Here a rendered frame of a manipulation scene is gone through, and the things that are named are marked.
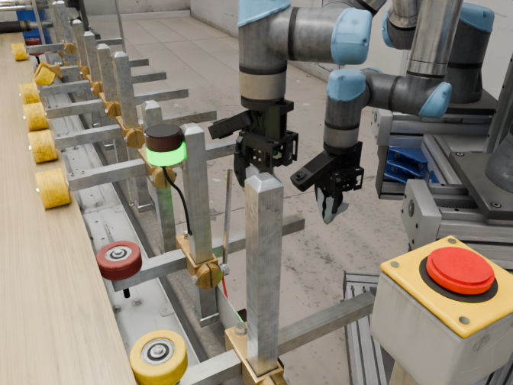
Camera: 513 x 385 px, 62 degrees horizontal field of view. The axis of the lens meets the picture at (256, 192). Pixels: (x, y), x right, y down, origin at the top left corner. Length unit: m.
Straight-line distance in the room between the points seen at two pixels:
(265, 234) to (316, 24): 0.30
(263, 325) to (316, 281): 1.49
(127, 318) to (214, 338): 0.27
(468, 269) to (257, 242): 0.29
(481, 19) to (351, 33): 0.66
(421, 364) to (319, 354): 1.51
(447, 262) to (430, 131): 1.00
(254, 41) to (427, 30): 0.40
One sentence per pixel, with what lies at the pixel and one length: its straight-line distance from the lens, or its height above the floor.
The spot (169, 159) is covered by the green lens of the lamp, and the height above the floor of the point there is 1.11.
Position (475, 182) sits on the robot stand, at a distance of 0.85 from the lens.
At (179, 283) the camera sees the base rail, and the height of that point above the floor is 0.70.
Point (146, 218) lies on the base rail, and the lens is 1.31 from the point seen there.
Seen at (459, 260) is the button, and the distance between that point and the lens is 0.31.
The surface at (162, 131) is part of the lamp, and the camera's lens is 0.70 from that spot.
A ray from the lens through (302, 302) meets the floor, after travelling 2.00.
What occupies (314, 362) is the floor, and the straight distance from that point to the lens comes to 1.79.
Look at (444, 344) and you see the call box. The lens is 0.29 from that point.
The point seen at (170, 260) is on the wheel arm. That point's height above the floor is 0.86.
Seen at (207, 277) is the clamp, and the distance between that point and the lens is 0.84.
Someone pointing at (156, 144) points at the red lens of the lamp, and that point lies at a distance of 0.69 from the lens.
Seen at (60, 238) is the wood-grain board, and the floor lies 0.90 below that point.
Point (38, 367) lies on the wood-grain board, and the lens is 0.71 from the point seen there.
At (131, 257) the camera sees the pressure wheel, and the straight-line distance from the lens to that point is 0.83.
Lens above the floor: 1.41
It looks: 31 degrees down
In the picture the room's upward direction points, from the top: straight up
